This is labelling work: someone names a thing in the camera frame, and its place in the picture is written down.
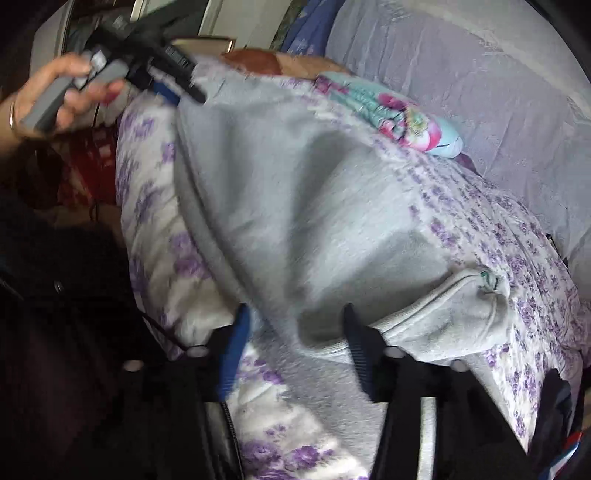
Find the grey sweatshirt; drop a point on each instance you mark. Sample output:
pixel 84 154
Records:
pixel 300 221

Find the dark striped bag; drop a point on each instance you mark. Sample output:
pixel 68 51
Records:
pixel 561 429

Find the red cloth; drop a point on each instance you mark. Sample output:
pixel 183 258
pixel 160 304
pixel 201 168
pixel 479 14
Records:
pixel 87 157

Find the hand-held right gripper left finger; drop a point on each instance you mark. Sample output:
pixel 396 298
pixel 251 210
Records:
pixel 232 355

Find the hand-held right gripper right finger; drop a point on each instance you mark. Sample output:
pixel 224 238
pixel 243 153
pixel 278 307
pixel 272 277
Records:
pixel 359 355

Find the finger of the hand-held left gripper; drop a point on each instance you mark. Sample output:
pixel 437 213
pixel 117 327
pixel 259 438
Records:
pixel 191 90

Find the teal floral cloth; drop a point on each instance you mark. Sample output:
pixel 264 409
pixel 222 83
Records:
pixel 397 115

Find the person's left forearm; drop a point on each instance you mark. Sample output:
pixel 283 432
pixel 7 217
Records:
pixel 7 124

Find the lavender blanket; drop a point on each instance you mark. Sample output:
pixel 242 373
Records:
pixel 485 78

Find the person's left hand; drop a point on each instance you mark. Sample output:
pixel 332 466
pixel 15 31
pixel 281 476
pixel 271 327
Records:
pixel 55 69

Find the blue printed cloth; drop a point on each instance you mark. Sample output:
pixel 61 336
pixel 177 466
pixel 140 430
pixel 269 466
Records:
pixel 307 27

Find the brown pillow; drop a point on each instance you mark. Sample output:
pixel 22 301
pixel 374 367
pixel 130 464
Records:
pixel 258 62

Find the person's dark clothing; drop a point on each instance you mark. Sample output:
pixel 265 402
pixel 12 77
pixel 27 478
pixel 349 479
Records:
pixel 60 346

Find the purple floral bedsheet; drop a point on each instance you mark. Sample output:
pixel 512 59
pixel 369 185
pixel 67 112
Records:
pixel 498 230

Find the beige box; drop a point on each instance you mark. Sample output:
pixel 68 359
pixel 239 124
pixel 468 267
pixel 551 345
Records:
pixel 203 45

